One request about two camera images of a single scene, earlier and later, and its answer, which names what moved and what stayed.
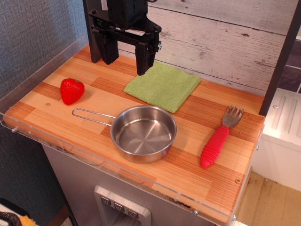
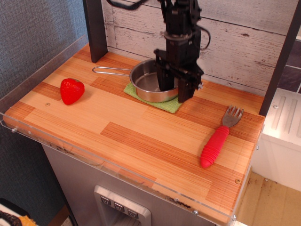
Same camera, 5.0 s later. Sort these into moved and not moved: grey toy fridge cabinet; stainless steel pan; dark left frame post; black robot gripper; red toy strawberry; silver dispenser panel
Moved: stainless steel pan; black robot gripper
Not moved: silver dispenser panel; grey toy fridge cabinet; dark left frame post; red toy strawberry
